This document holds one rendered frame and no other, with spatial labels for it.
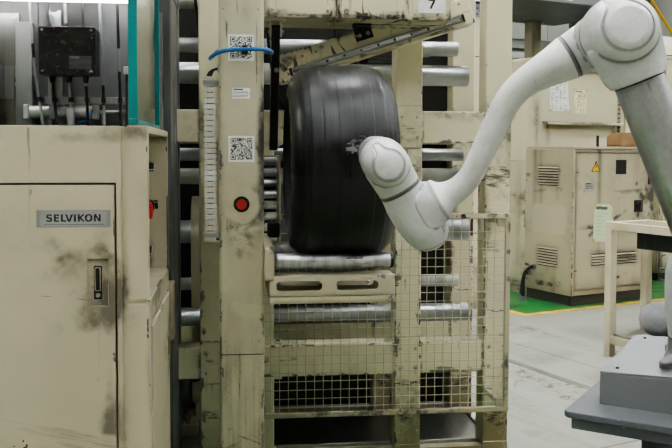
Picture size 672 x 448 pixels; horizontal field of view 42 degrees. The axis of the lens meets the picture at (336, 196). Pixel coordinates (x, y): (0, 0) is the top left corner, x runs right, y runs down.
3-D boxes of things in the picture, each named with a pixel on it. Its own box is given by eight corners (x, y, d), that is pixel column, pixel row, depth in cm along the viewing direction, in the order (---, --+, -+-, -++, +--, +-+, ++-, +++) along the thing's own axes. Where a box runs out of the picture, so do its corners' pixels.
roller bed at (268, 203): (221, 244, 294) (221, 155, 292) (222, 240, 308) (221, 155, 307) (280, 244, 296) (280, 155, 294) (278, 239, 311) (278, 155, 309)
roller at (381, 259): (271, 271, 252) (272, 266, 248) (271, 256, 254) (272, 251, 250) (392, 269, 256) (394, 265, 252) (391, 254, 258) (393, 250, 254)
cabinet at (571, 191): (572, 307, 683) (575, 146, 677) (522, 296, 734) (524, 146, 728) (655, 298, 727) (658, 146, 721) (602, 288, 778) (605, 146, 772)
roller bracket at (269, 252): (264, 281, 245) (264, 246, 245) (260, 263, 285) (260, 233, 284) (276, 281, 246) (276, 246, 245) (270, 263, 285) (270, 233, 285)
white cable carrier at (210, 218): (204, 241, 255) (203, 76, 253) (205, 239, 260) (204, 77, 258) (219, 241, 256) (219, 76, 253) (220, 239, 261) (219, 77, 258)
